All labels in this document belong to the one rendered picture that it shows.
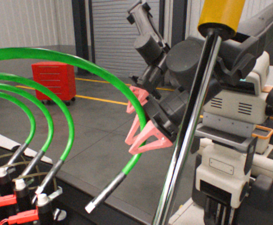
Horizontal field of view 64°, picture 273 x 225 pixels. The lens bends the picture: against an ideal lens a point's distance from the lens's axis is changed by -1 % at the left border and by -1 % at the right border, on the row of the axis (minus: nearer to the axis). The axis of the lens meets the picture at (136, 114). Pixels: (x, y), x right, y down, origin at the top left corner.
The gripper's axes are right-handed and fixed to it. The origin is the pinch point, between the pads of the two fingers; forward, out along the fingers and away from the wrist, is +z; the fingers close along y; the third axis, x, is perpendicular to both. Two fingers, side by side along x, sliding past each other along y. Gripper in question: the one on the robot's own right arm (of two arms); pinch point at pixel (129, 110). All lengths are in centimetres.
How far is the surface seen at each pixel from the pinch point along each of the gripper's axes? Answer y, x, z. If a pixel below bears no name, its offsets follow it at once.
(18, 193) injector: 14.9, 1.3, 30.6
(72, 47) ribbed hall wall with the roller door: -262, -758, -221
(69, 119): 12.7, -3.1, 11.5
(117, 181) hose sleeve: 8.8, 18.0, 16.5
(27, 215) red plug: 13.9, 7.3, 31.6
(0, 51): 36.5, 16.1, 9.5
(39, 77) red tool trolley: -114, -410, -29
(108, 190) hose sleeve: 9.3, 17.6, 18.7
